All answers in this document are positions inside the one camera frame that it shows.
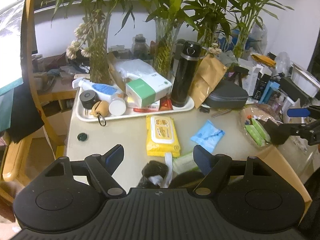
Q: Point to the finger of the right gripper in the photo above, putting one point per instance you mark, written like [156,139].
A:
[309,132]
[303,112]

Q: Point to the black thermos bottle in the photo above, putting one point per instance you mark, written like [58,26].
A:
[189,57]

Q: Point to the black neck pillow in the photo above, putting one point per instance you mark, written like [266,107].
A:
[154,173]

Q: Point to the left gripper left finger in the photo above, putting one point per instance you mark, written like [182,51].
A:
[101,168]

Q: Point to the tan silicone pouch with carabiner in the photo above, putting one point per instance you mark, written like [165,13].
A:
[100,111]

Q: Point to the white blue spray bottle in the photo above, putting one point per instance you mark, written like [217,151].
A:
[105,92]

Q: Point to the white pill bottle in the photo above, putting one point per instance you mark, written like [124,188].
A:
[117,106]

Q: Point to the glass vase with bamboo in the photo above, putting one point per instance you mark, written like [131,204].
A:
[207,37]
[97,44]
[239,47]
[166,36]

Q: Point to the red packet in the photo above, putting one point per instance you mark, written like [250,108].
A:
[161,105]

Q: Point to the wooden chair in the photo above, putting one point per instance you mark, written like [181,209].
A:
[27,113]

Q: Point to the white plastic tray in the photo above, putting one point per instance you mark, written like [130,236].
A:
[84,114]

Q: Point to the glass vase with bamboo left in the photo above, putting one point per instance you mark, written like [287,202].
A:
[97,44]

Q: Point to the grey zippered hard case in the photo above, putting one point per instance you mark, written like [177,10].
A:
[227,95]

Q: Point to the brown paper bag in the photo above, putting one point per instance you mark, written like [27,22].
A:
[209,73]

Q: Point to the small black tripod camera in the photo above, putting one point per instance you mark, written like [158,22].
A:
[239,73]

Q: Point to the green white tissue box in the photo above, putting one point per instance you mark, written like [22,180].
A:
[148,89]

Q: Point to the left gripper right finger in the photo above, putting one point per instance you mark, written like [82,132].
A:
[215,169]

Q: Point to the glass vase with bamboo far right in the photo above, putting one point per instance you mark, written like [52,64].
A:
[239,47]

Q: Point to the brown cardboard box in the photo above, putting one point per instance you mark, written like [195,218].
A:
[274,159]

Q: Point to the green wet wipes pack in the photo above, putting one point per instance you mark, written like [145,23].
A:
[184,163]

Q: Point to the dark green round cap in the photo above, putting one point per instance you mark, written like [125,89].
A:
[82,136]

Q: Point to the glass vase with bamboo middle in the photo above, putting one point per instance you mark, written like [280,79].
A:
[166,36]

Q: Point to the yellow duck wipes pack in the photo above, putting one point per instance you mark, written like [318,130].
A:
[161,136]

